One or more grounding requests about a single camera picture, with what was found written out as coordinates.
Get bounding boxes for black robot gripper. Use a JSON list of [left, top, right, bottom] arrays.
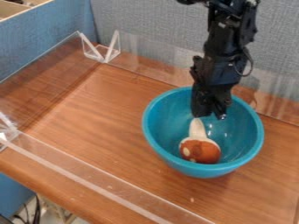
[[192, 49, 254, 120]]

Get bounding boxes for brown and white toy mushroom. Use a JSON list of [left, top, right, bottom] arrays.
[[180, 118, 221, 165]]

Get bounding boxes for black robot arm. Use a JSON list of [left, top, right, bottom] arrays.
[[177, 0, 261, 120]]

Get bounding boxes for blue plastic bowl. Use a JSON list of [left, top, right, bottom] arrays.
[[142, 87, 265, 179]]

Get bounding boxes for clear acrylic back barrier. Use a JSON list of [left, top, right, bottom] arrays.
[[113, 31, 299, 102]]

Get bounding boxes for clear acrylic barrier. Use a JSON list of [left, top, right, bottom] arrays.
[[0, 112, 216, 224], [113, 31, 299, 102]]

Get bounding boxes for clear acrylic front barrier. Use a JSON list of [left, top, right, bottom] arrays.
[[0, 112, 216, 224]]

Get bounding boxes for blue partition panel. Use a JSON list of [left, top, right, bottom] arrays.
[[0, 0, 98, 81]]

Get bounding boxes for clear acrylic corner bracket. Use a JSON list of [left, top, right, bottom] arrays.
[[79, 31, 122, 64]]

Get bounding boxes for black cables under table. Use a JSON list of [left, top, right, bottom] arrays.
[[0, 194, 45, 224]]

